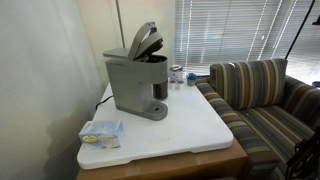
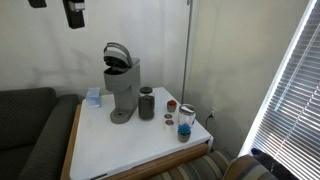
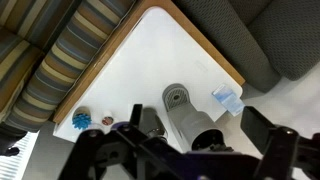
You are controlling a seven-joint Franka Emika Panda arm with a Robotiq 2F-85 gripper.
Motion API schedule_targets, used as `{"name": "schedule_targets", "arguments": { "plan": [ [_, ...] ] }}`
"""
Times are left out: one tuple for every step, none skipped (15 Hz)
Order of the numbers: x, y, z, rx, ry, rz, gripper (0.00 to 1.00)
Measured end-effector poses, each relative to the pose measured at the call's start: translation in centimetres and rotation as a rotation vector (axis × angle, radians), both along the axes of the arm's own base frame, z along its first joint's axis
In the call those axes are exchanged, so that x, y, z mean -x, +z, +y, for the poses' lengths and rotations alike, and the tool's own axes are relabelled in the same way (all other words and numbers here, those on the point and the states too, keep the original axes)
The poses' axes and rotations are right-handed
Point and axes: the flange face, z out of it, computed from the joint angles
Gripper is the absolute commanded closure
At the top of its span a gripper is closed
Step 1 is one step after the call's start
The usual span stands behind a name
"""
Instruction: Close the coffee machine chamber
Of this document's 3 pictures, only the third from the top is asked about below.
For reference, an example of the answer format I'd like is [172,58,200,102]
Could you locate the white window blinds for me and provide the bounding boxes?
[0,131,41,180]

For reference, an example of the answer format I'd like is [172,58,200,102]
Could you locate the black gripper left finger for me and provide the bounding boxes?
[58,103,183,180]

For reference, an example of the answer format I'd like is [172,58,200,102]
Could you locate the striped fabric sofa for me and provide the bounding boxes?
[0,0,135,133]

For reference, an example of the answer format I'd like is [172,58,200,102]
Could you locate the blue and yellow packet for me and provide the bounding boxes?
[211,83,246,117]

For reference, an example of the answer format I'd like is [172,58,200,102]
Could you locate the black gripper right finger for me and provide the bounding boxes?
[240,106,320,180]

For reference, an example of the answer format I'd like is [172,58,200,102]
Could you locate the dark grey fabric sofa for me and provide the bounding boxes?
[173,0,320,94]

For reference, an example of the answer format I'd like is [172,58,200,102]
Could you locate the blue spiky ball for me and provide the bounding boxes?
[71,112,93,131]

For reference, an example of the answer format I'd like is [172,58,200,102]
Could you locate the grey coffee machine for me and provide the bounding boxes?
[162,83,231,153]

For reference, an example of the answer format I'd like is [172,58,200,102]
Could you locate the small grey cup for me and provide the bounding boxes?
[71,105,94,131]

